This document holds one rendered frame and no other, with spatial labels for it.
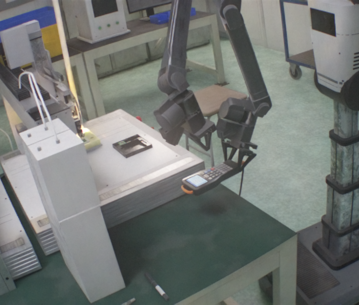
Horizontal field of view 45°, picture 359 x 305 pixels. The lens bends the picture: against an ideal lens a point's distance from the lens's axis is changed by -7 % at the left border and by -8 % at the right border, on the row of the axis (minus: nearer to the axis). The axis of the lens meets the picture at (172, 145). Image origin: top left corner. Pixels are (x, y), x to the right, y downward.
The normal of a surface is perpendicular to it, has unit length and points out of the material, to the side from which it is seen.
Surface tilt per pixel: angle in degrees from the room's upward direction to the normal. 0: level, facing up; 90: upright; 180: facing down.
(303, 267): 0
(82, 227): 90
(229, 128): 90
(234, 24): 111
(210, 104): 8
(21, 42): 90
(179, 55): 57
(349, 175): 90
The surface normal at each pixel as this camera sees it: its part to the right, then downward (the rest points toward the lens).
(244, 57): 0.11, 0.73
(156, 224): -0.16, -0.88
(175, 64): 0.40, -0.11
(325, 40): -0.93, 0.29
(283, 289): 0.50, 0.32
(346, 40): -0.25, 0.48
